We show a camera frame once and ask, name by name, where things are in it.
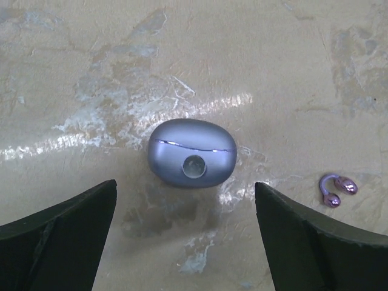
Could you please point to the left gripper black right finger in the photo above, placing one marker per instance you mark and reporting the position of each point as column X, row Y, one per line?
column 307, row 250

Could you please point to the purple earbud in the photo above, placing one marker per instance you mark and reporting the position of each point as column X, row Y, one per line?
column 341, row 183

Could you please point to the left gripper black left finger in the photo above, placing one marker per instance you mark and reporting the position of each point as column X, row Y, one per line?
column 60, row 247

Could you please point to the blue-grey earbud charging case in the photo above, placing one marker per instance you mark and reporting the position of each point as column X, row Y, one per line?
column 191, row 153

